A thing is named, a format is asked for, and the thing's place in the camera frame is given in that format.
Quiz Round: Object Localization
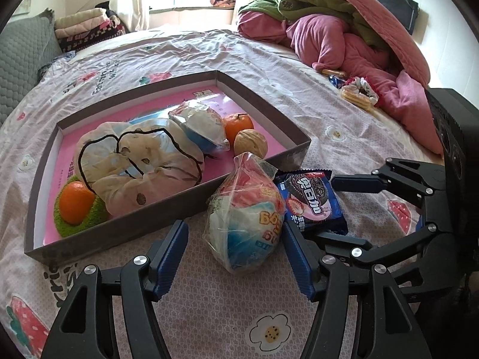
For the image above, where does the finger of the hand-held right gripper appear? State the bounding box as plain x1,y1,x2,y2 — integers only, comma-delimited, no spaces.
330,158,448,210
313,224,455,274

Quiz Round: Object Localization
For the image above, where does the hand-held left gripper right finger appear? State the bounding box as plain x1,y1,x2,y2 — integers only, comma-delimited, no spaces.
281,221,423,359

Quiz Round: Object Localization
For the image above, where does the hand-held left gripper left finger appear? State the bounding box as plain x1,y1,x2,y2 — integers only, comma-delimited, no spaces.
42,220,190,359

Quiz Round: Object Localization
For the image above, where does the blue cookie packet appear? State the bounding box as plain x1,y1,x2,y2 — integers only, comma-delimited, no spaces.
274,170,349,235

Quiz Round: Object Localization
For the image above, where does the grey shallow cardboard box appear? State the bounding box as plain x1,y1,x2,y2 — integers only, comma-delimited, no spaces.
24,70,312,266

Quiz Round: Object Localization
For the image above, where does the green fuzzy ring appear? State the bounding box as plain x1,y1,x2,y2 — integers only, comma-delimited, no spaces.
53,175,111,238

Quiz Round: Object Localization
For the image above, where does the cream cloth with black trim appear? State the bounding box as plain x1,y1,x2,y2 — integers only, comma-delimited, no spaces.
75,118,206,216

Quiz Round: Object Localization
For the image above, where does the orange tangerine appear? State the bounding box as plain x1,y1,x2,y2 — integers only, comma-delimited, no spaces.
223,113,255,150
59,181,96,226

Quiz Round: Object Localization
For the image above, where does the brown walnut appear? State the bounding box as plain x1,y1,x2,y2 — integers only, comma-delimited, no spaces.
234,129,269,156

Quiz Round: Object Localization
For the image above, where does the red white snack bag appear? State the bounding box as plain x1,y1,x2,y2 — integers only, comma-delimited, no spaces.
168,100,230,154

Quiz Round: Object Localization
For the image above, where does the yellow wafer packet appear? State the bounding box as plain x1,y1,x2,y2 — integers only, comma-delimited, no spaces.
341,84,375,110

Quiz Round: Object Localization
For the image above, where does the white and red wrapper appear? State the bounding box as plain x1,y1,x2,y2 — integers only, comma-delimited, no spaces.
350,77,380,100

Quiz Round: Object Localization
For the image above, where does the pink quilted cover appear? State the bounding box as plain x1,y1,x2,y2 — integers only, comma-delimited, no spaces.
283,0,431,88

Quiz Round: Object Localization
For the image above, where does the pink quilt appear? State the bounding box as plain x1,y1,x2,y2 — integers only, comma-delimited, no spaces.
237,11,444,154

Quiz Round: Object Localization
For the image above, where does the green blanket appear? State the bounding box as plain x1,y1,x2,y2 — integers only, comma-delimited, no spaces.
237,0,392,49

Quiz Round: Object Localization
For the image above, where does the dark patterned folded blanket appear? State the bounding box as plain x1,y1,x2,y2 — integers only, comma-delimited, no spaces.
56,17,130,51

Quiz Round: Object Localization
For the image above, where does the grey quilted headboard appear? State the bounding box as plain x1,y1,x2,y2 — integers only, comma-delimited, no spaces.
0,9,62,124

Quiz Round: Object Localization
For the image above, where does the cream folded blanket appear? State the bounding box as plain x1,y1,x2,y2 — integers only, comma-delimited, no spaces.
54,7,109,31

